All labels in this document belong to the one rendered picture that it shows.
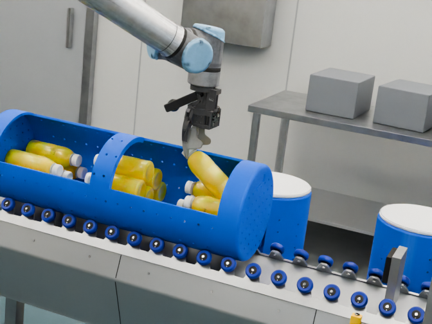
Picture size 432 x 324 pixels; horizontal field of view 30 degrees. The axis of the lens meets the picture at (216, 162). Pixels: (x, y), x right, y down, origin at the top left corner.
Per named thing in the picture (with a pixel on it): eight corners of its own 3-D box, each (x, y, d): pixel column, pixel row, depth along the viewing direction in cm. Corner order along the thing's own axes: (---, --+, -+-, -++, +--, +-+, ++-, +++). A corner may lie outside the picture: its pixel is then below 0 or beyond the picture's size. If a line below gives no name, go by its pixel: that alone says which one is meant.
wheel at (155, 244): (165, 238, 232) (167, 240, 234) (152, 234, 234) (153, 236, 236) (159, 252, 231) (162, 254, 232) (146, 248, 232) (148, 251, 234)
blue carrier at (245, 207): (233, 278, 223) (242, 184, 212) (-23, 207, 254) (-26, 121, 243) (269, 238, 247) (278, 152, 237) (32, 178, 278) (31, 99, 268)
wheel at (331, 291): (341, 285, 214) (342, 287, 215) (325, 281, 215) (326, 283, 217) (337, 301, 212) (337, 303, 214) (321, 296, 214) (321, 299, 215)
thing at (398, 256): (391, 312, 215) (400, 258, 211) (376, 308, 216) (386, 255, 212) (398, 299, 224) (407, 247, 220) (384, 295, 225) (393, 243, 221)
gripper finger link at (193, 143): (197, 162, 227) (203, 130, 227) (178, 157, 230) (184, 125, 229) (201, 161, 230) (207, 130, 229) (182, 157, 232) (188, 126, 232)
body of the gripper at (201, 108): (208, 132, 226) (213, 90, 223) (180, 126, 229) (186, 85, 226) (219, 128, 233) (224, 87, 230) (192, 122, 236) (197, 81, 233)
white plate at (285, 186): (256, 165, 299) (256, 168, 299) (216, 180, 276) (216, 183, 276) (324, 184, 286) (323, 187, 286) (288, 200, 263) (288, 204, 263)
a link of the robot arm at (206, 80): (183, 68, 224) (197, 65, 233) (181, 85, 225) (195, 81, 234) (213, 73, 221) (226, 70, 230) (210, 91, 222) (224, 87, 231)
